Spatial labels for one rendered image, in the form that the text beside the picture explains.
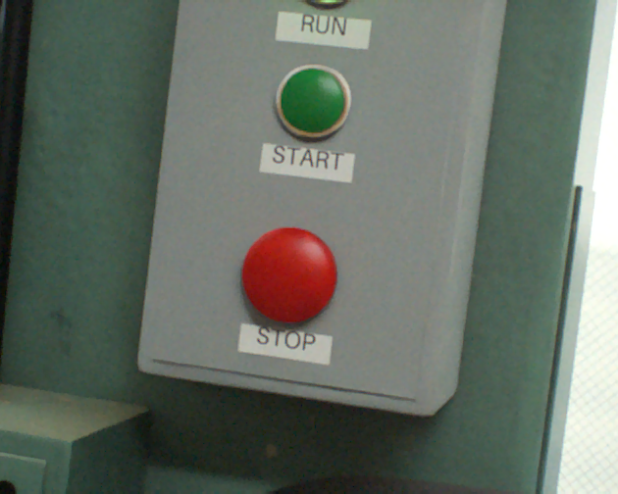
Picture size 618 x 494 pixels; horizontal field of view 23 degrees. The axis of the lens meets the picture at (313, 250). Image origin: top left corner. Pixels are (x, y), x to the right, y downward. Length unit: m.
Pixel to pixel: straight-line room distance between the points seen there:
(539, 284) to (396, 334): 0.07
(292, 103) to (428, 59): 0.04
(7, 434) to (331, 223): 0.12
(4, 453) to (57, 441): 0.02
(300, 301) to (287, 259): 0.01
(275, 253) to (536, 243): 0.10
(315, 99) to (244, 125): 0.03
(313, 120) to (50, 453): 0.13
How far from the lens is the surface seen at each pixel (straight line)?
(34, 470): 0.48
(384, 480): 0.50
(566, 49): 0.52
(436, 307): 0.47
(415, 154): 0.46
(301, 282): 0.46
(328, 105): 0.46
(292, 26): 0.48
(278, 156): 0.47
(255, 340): 0.48
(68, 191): 0.56
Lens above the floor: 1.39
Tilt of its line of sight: 3 degrees down
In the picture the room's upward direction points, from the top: 7 degrees clockwise
